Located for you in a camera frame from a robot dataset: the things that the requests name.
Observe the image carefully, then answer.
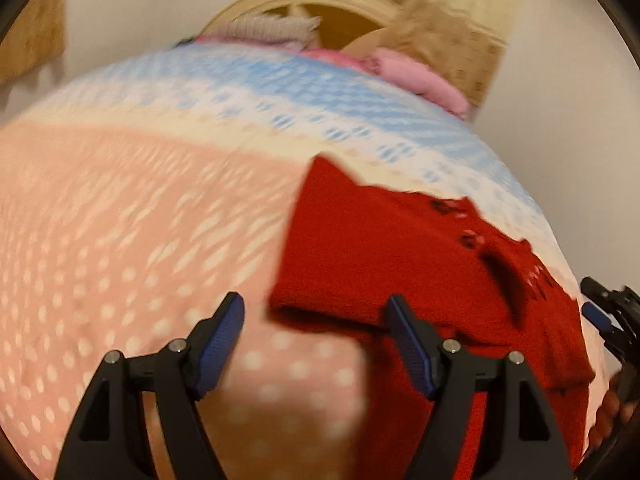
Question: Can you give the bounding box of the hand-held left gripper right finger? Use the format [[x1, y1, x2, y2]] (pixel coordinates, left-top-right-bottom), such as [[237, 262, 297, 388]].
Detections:
[[386, 294, 574, 480]]

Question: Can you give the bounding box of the wooden headboard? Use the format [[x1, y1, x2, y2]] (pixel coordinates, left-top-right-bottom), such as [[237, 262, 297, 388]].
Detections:
[[200, 0, 418, 57]]

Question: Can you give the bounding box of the striped grey pillow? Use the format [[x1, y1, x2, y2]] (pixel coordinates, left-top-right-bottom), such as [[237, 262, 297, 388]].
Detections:
[[197, 14, 322, 52]]

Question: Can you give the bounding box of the red knit sweater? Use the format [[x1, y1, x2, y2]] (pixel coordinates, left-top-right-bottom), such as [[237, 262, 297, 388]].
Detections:
[[267, 155, 596, 480]]

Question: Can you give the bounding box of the dark pink cloth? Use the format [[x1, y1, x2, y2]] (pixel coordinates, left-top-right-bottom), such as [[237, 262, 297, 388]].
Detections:
[[299, 48, 377, 72]]

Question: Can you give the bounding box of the person's right hand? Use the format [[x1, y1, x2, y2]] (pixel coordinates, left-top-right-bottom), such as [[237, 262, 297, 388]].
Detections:
[[595, 372, 635, 448]]

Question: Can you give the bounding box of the pink pillow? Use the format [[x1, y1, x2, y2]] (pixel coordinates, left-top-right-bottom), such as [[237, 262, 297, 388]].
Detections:
[[367, 47, 472, 120]]

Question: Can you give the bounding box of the dotted pink blue bed sheet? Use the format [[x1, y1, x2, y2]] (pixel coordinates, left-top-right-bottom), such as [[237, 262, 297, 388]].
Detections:
[[0, 42, 608, 480]]

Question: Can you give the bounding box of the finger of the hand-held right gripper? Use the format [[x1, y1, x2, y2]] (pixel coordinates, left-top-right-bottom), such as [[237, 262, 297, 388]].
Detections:
[[581, 301, 626, 343], [580, 276, 622, 311]]

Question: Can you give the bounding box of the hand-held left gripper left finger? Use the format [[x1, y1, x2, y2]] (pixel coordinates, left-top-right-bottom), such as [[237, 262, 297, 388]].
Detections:
[[54, 291, 246, 480]]

